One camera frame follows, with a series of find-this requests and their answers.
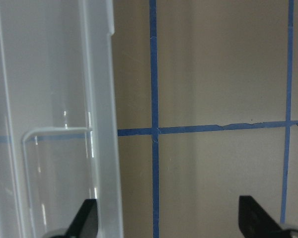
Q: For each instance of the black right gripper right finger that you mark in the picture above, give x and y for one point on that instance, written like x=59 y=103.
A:
x=255 y=222

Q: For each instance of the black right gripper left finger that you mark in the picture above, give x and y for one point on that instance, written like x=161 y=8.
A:
x=85 y=223

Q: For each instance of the clear plastic storage box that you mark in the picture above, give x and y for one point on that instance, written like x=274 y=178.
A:
x=58 y=131

